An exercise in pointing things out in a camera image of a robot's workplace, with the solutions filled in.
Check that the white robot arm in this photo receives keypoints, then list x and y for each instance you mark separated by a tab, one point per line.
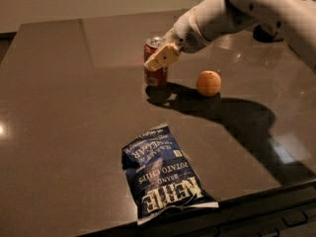
294	20

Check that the orange fruit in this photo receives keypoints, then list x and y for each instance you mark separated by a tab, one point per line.
208	83

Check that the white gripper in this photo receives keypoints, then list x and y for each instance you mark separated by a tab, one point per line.
185	34

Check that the blue kettle chip bag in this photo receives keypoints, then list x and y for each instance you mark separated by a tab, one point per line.
160	177

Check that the black wire basket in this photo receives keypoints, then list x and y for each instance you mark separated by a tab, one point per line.
265	33

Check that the red coke can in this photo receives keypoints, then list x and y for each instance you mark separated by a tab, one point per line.
154	75

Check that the dark cabinet drawer front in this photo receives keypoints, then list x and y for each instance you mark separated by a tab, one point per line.
289	211

